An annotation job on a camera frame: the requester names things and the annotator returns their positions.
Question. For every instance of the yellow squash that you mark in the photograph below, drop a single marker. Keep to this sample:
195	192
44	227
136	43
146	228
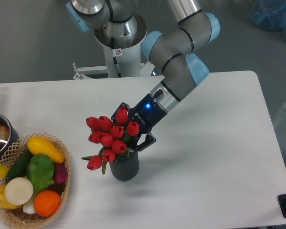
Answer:
38	145

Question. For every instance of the white round radish slice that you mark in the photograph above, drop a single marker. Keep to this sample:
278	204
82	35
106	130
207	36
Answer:
18	191

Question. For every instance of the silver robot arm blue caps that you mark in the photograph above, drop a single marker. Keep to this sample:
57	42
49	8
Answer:
124	37

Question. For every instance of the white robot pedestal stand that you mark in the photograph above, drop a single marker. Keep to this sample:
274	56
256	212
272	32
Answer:
118	63

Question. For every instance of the purple red onion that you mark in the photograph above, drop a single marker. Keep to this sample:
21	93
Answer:
60	173

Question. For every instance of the red tulip bouquet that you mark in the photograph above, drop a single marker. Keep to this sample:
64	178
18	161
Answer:
115	139

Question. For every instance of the dark green cucumber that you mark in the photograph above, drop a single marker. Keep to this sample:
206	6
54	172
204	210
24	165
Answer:
19	167

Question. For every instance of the woven wicker basket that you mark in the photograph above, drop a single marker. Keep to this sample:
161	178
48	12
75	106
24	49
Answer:
16	218

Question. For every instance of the yellow bell pepper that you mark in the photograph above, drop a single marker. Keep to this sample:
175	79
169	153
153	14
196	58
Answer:
4	203

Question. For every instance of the blue plastic bag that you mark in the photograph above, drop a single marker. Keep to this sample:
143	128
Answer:
269	15

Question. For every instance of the white green onion stalk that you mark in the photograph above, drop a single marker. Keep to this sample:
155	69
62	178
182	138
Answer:
28	207

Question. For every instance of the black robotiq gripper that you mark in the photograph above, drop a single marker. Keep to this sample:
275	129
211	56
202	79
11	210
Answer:
147	113

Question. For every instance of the dark grey ribbed vase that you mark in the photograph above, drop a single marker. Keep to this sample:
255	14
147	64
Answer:
126	167

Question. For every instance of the green lettuce leaf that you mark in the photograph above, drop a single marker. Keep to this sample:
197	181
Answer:
40	171

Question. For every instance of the orange fruit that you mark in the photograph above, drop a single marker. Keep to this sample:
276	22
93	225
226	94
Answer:
46	203

